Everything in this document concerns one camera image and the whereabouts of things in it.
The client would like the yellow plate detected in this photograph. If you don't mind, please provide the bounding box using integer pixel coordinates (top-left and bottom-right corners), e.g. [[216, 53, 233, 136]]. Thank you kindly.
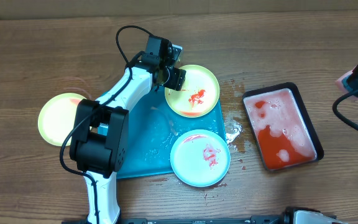
[[165, 65, 220, 118], [38, 93, 85, 146]]

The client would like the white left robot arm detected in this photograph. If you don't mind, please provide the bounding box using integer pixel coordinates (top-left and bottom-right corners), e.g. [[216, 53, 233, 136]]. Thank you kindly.
[[69, 35, 186, 223]]

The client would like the teal plastic tray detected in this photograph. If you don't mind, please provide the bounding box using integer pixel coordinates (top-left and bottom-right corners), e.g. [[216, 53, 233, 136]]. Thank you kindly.
[[117, 88, 226, 179]]

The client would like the black tray with red water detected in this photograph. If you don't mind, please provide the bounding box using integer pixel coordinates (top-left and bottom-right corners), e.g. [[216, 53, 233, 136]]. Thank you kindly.
[[242, 82, 324, 172]]

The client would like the light blue plate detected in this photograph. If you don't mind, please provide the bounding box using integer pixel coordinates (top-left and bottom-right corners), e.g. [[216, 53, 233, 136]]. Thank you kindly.
[[170, 129, 231, 187]]

